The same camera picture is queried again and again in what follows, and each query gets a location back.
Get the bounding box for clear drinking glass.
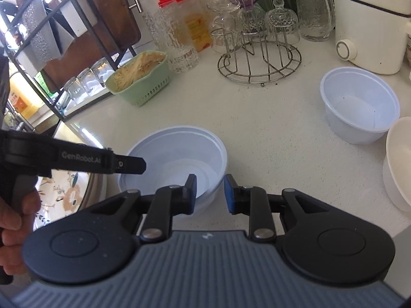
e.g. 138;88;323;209
77;67;100;93
91;58;114;85
62;77;87;105

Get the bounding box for clear glass goblet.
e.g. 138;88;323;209
261;0;300;45
239;2;267;36
207;0;241;53

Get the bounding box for white electric cooker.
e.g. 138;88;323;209
332;0;411;75

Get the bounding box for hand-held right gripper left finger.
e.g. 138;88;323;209
87;174;197;243

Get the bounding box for green bottle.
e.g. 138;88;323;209
34;71;52;92

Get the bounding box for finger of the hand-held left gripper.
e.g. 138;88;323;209
51;146;146;175

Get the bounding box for white ceramic bowl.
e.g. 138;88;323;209
383;117;411;212

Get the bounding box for pile of bamboo toothpicks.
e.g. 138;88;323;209
111;51;166;92

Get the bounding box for large white plate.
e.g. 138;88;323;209
51;120;108;206

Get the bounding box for white drip tray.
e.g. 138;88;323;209
54;54;135;119

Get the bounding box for yellow detergent bottle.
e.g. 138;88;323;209
8;72;45;119

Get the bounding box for wide translucent plastic bowl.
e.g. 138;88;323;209
117;127;228;214

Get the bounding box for wire glass rack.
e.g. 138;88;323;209
210;0;302;87

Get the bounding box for black dish rack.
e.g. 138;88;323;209
0;0;138;122

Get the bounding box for steel kitchen knife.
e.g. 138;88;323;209
48;6;74;55

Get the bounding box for textured steel cleaver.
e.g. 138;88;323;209
21;0;63;68

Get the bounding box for wooden cutting board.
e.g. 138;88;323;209
42;0;143;92

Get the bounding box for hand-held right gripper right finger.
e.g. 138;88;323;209
224;174;325;243

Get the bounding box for deep translucent plastic bowl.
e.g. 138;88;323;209
320;67;401;145

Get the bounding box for glass pitcher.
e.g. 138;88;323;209
292;0;336;42

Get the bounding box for person's left hand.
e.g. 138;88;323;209
0;189;42;276

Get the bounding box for green plastic basket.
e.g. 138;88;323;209
105;51;171;107

